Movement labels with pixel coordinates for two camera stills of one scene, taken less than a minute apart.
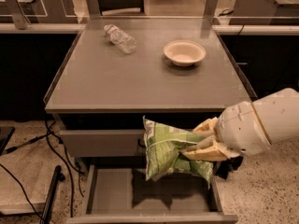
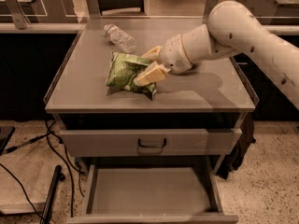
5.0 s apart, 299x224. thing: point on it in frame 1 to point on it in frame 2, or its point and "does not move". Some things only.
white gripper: [241, 128] to [173, 55]
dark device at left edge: [6, 134] does not move
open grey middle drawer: [123, 195] does not move
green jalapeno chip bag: [164, 152] to [122, 71]
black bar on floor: [58, 175] does not move
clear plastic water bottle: [116, 36] does not move
